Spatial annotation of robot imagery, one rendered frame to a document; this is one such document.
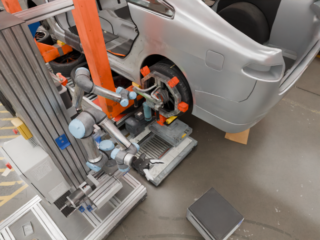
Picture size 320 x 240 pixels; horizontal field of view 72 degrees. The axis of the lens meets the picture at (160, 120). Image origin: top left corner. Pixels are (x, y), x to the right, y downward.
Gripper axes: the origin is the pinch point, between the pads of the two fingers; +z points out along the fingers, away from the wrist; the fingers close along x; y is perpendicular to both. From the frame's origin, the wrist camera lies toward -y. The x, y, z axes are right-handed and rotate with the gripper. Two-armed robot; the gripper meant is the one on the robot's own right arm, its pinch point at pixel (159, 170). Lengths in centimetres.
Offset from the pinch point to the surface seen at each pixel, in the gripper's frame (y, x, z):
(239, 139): 100, -174, 40
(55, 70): 63, -151, -276
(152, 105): 27, -95, -57
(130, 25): -4, -241, -178
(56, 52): 39, -170, -285
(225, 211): 84, -48, 48
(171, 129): 83, -129, -45
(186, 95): 12, -109, -24
